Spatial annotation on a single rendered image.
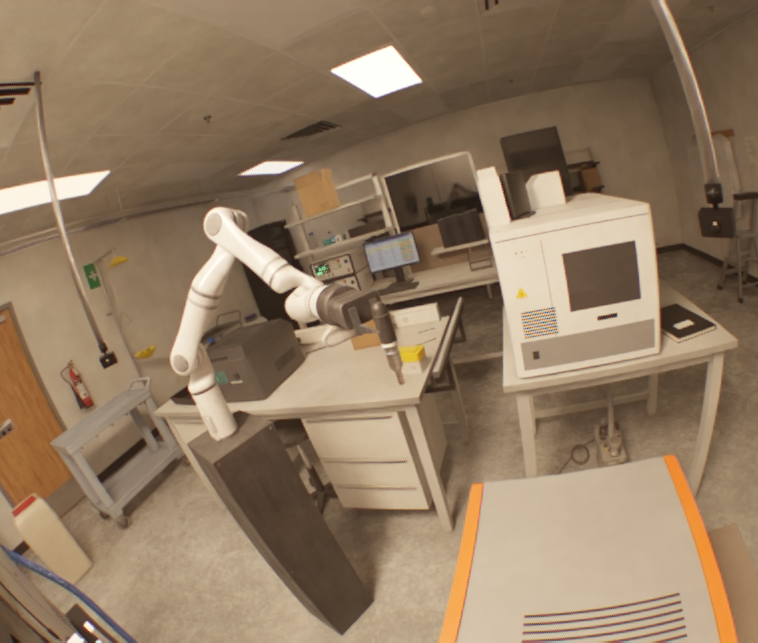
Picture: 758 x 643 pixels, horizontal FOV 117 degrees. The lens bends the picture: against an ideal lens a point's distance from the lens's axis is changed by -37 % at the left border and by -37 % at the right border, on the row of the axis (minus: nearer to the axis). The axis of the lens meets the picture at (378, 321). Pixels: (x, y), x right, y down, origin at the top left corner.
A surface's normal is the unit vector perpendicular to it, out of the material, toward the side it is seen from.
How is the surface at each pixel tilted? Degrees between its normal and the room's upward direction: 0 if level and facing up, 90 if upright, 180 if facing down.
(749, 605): 0
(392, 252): 86
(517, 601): 0
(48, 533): 93
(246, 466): 90
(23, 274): 90
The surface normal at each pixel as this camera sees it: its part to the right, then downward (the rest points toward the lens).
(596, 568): -0.29, -0.92
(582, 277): -0.30, 0.36
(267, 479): 0.74, -0.03
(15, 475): 0.91, -0.17
